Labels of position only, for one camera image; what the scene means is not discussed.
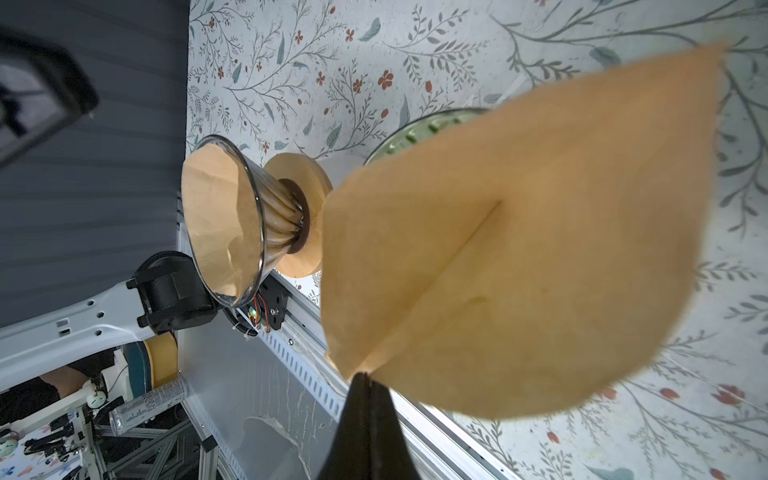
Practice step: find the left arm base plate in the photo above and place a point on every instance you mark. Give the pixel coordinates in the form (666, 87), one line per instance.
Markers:
(264, 313)

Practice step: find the grey clear glass dripper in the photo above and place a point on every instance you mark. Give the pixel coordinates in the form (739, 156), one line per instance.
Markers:
(282, 216)

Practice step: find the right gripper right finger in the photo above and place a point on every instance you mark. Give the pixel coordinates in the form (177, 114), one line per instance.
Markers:
(388, 452)

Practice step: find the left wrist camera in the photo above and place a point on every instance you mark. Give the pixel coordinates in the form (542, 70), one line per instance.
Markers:
(43, 90)

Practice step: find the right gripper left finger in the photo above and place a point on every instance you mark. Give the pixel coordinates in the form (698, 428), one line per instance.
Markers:
(349, 455)

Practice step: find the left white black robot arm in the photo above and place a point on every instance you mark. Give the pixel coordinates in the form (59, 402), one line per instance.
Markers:
(165, 294)

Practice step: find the green glass dripper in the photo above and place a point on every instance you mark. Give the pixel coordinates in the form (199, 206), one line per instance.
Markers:
(421, 130)

